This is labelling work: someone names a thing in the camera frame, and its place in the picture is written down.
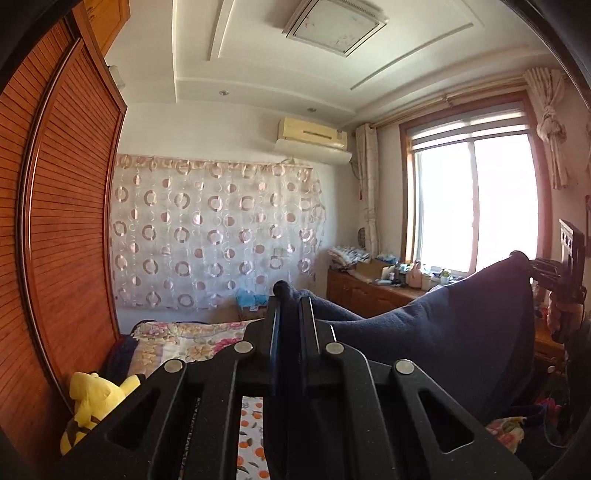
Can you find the yellow plush toy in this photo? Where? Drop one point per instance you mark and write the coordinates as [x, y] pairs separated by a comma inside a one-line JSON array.
[[92, 397]]

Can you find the person's right hand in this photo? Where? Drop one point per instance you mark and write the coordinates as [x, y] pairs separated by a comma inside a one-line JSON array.
[[556, 321]]

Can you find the cardboard box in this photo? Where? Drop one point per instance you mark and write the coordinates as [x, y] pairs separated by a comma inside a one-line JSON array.
[[371, 270]]

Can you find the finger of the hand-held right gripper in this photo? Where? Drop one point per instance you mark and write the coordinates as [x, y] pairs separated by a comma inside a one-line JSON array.
[[551, 287], [545, 268]]

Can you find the wooden cabinet counter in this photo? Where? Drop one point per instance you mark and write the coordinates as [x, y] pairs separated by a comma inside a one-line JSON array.
[[360, 295]]

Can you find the floral blanket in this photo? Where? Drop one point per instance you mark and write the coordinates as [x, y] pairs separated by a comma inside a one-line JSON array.
[[184, 341]]

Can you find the wooden curtain rod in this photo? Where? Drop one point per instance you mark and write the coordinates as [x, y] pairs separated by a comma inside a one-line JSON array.
[[438, 104]]

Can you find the square ceiling lamp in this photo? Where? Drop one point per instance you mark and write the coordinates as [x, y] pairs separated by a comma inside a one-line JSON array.
[[334, 23]]

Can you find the wooden slatted wardrobe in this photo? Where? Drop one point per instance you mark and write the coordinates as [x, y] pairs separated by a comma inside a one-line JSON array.
[[69, 207]]

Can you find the tied floral window curtain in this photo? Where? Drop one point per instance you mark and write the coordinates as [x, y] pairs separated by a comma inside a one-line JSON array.
[[551, 124]]

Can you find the white storage box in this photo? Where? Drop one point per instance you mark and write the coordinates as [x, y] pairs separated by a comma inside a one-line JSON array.
[[117, 77]]

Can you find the stack of folded cloths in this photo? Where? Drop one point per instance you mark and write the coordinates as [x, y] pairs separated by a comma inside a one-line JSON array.
[[348, 256]]

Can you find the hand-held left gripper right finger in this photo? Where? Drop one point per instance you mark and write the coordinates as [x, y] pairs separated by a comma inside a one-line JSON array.
[[311, 350]]

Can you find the wooden framed window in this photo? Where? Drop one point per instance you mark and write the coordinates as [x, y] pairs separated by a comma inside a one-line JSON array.
[[461, 194]]

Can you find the wooden overhead cabinet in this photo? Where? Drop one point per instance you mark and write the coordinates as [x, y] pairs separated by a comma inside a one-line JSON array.
[[104, 23]]

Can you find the navy printed t-shirt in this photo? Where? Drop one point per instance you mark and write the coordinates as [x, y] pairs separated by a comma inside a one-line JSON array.
[[438, 332]]

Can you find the pink bottle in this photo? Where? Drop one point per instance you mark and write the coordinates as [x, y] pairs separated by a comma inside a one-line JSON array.
[[418, 274]]

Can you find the circle-patterned sheer curtain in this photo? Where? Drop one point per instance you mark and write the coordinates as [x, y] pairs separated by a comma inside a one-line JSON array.
[[217, 230]]

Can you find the orange fruit print sheet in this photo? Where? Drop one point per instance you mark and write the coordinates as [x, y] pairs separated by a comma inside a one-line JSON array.
[[251, 438]]

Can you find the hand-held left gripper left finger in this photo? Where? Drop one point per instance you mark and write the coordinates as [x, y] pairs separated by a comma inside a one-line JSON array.
[[265, 350]]

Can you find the blue packet box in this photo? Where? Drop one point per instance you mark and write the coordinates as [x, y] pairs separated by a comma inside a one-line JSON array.
[[251, 302]]

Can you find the navy bed sheet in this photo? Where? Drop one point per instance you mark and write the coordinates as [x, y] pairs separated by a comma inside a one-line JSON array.
[[117, 357]]

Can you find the cream wall air conditioner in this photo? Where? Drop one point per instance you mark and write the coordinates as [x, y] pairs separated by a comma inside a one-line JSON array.
[[314, 141]]

